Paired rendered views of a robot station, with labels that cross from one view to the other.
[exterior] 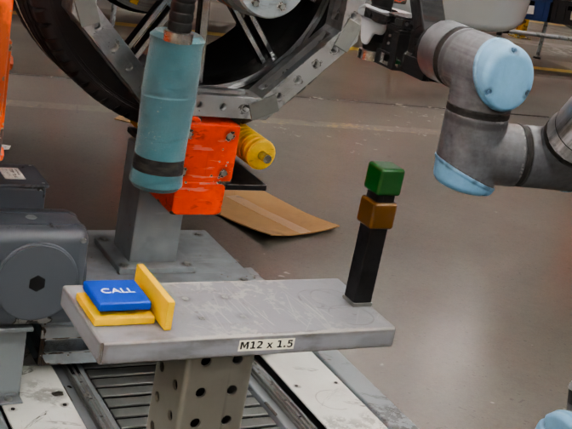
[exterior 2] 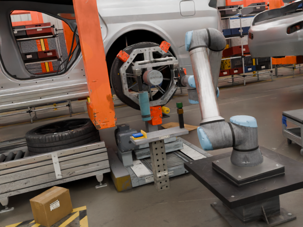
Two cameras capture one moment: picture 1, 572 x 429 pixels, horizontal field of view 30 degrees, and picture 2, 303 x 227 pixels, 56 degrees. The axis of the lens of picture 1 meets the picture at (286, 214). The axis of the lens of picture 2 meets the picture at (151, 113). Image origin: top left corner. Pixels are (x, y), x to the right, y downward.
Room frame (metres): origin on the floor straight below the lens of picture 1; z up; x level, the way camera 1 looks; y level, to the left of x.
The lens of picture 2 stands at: (-0.74, -0.43, 1.04)
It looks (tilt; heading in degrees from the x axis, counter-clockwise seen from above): 11 degrees down; 14
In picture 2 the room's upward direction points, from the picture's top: 8 degrees counter-clockwise
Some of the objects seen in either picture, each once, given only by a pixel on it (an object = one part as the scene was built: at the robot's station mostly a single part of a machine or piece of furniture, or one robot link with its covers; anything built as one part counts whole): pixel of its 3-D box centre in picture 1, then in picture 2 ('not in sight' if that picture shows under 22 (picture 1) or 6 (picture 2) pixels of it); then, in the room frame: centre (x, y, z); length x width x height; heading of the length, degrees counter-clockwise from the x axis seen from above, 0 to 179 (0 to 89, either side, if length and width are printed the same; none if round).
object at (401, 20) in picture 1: (417, 44); (182, 81); (1.64, -0.15, 0.80); 0.12 x 0.08 x 0.09; 31
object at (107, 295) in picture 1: (116, 298); (137, 135); (1.25, 0.19, 0.47); 0.07 x 0.07 x 0.02; 31
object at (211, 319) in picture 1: (231, 316); (158, 135); (1.33, 0.05, 0.44); 0.43 x 0.17 x 0.03; 121
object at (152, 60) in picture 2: not in sight; (162, 56); (1.80, 0.03, 1.03); 0.19 x 0.18 x 0.11; 31
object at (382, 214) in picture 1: (376, 211); (180, 111); (1.43, -0.12, 0.59); 0.04 x 0.04 x 0.04; 31
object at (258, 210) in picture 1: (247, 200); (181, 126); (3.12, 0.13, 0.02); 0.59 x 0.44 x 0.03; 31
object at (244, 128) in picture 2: not in sight; (242, 131); (0.96, -0.55, 0.54); 0.17 x 0.15 x 0.18; 104
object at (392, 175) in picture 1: (384, 178); (179, 105); (1.43, -0.12, 0.64); 0.04 x 0.04 x 0.04; 31
